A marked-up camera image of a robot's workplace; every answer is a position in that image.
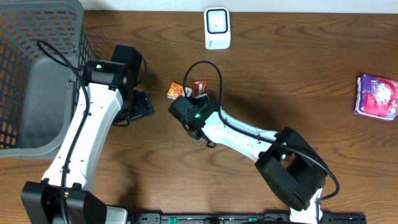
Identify orange red long snack packet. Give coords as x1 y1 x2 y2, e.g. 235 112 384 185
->
192 80 208 97

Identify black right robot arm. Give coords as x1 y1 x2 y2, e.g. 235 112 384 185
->
169 101 332 223

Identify grey plastic mesh basket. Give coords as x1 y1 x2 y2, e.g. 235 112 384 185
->
1 1 95 159

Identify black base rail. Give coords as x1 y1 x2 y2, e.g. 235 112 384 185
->
105 205 368 224

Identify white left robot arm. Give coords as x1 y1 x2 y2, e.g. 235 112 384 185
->
21 40 154 223

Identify small orange snack packet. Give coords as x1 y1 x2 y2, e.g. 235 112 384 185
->
167 82 193 100

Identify purple red snack packet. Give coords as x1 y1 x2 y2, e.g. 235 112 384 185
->
354 75 397 121

